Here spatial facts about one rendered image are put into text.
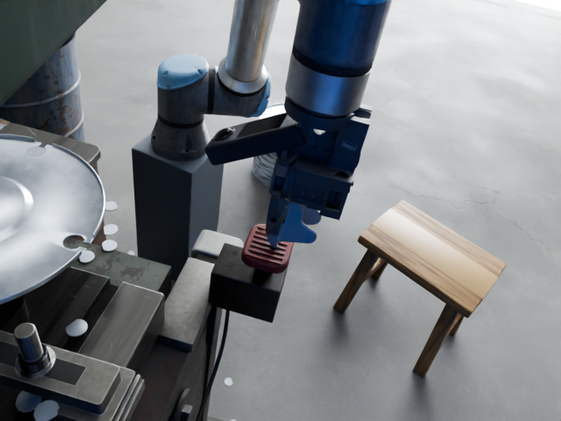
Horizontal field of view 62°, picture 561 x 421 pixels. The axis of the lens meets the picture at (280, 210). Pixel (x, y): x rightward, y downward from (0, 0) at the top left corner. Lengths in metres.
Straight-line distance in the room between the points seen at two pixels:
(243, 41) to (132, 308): 0.62
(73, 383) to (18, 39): 0.31
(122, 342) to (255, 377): 0.82
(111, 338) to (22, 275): 0.12
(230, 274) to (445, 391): 0.99
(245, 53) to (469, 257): 0.80
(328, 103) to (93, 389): 0.34
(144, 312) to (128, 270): 0.13
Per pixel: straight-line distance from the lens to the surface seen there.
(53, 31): 0.33
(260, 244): 0.60
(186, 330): 0.65
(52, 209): 0.61
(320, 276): 1.61
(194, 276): 0.71
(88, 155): 0.69
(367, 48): 0.42
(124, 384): 0.51
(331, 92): 0.43
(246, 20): 0.98
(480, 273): 1.36
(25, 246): 0.57
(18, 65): 0.30
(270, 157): 1.80
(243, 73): 1.09
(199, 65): 1.16
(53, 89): 1.73
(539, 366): 1.73
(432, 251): 1.34
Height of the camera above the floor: 1.19
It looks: 41 degrees down
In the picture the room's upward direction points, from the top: 12 degrees clockwise
